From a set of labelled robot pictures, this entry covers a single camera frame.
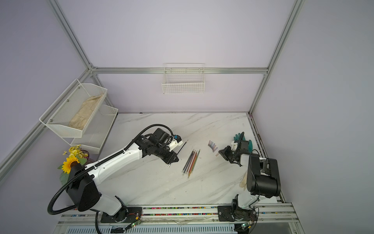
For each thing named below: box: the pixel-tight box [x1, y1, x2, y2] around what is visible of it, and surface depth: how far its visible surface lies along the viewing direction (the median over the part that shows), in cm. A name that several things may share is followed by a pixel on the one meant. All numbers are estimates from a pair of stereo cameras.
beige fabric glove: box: [239, 171, 248, 191], surface depth 86 cm
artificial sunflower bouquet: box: [57, 144, 90, 186], surface depth 69 cm
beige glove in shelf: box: [69, 94, 104, 131], surface depth 81 cm
